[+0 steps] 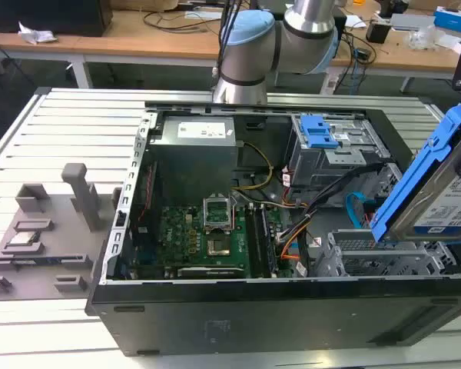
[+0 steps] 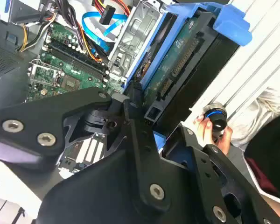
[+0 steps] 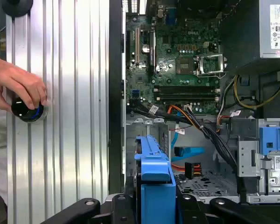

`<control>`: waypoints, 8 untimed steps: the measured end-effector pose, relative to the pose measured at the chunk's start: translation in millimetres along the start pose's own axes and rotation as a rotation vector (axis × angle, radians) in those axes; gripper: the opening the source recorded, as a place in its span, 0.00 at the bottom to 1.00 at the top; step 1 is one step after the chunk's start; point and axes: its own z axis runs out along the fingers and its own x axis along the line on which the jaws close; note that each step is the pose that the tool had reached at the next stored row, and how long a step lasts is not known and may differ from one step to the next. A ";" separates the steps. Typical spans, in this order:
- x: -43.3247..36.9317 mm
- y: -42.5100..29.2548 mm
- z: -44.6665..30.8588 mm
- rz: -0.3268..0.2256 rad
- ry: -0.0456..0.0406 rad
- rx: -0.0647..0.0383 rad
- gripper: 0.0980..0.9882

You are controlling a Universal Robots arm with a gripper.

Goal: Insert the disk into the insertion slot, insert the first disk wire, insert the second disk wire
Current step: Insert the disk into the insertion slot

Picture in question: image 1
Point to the hard disk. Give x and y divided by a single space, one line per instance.
426 184

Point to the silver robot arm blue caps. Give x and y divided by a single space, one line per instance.
246 50

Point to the metal disk bay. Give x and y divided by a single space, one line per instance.
369 261

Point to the blue cardboard box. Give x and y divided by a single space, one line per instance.
455 17

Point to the clear plastic bag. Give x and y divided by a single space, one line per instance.
426 37

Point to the black power adapter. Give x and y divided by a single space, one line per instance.
378 31

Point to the blue plastic carrier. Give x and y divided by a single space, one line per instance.
317 132

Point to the metal drive cage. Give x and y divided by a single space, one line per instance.
330 161

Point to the black RAM stick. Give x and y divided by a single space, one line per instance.
269 238

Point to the grey power supply unit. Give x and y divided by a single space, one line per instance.
199 132

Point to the CPU socket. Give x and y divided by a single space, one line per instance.
219 248

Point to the wooden desk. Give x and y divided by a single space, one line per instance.
138 44

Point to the graphics card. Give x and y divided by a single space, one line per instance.
211 272

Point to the black PC case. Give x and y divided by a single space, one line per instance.
253 323

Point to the green motherboard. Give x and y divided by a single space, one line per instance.
176 234

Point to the black case fan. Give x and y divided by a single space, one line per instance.
144 207

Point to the large black box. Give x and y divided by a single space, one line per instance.
50 17

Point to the crumpled white paper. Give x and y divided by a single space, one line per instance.
36 34

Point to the grey parts rack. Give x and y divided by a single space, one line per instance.
61 230

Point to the silver CPU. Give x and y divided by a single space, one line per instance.
23 238

